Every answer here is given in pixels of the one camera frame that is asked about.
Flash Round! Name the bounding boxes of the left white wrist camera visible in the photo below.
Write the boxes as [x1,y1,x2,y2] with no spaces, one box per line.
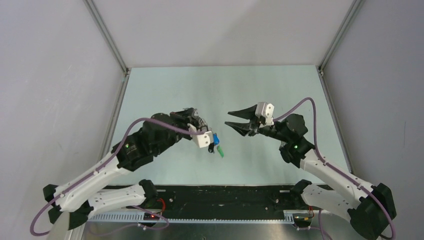
[187,123,214,148]

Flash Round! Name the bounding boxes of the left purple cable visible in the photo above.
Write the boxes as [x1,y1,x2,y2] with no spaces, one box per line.
[29,118,208,237]

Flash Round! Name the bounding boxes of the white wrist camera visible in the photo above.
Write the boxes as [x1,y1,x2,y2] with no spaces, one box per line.
[254,102,275,128]
[187,123,214,148]

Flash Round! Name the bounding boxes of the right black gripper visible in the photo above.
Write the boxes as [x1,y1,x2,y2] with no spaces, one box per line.
[224,104,290,143]

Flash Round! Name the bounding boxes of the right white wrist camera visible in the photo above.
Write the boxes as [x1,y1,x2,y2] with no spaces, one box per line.
[254,102,275,128]

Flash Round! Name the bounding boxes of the purple cable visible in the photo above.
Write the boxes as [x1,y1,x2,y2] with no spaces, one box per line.
[273,96,397,240]
[29,118,208,237]

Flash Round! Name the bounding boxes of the right aluminium frame post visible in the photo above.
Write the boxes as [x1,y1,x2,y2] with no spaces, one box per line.
[317,0,366,76]

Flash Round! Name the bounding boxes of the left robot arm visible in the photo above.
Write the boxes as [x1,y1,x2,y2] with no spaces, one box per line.
[43,107,215,230]

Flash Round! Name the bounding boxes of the grey cable duct rail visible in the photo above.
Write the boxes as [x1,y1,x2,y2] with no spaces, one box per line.
[88,211,295,224]

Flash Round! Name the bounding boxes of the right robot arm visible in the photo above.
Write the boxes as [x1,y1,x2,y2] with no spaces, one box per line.
[225,102,397,240]

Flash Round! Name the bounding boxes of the green key tag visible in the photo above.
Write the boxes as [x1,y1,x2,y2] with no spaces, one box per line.
[216,146,225,158]

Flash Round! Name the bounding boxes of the aluminium frame post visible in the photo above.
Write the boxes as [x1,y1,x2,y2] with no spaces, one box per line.
[317,0,366,76]
[83,0,129,76]

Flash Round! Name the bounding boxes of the left aluminium frame post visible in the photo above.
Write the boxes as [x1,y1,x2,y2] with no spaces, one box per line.
[83,0,129,76]

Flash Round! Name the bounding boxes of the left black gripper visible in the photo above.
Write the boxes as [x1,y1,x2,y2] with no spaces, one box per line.
[154,108,199,155]

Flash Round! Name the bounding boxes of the black key tag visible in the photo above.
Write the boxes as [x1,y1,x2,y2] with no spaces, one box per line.
[208,143,215,154]

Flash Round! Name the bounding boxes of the red-handled key organizer with rings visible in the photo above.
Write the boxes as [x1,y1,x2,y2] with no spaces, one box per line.
[193,112,209,132]

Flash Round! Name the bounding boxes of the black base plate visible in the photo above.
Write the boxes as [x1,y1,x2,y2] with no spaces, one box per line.
[140,184,318,219]

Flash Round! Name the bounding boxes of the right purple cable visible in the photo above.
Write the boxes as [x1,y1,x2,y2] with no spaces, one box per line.
[273,96,397,240]

